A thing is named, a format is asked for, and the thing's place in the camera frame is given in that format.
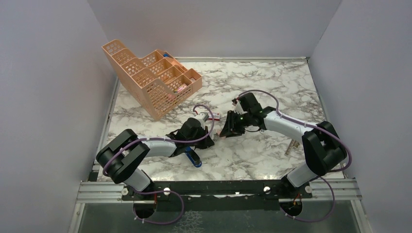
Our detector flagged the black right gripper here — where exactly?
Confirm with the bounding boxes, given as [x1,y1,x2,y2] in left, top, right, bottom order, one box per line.
[220,110,252,138]

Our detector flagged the red white staple box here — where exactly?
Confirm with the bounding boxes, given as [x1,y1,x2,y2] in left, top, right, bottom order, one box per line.
[208,113,221,121]

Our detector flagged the blue black stapler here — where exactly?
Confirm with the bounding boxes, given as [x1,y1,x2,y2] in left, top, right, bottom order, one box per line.
[185,147,202,168]

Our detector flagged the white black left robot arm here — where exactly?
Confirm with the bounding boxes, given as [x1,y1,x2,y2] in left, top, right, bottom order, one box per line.
[96,117,215,200]

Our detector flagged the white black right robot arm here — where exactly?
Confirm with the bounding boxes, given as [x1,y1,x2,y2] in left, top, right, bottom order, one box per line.
[219,107,349,198]

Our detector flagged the colourful item in organizer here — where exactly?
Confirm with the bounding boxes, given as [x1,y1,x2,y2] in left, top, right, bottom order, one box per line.
[174,84,187,93]

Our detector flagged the peach plastic desk organizer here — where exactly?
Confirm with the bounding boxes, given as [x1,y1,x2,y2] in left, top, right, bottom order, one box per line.
[102,39,203,120]

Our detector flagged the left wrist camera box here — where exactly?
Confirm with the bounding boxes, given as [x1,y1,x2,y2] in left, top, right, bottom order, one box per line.
[194,112,209,122]

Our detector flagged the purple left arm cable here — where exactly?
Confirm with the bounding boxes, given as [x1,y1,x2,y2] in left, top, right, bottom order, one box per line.
[102,104,216,225]

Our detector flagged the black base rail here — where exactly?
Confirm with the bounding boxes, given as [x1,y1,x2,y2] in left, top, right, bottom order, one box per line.
[121,179,312,210]

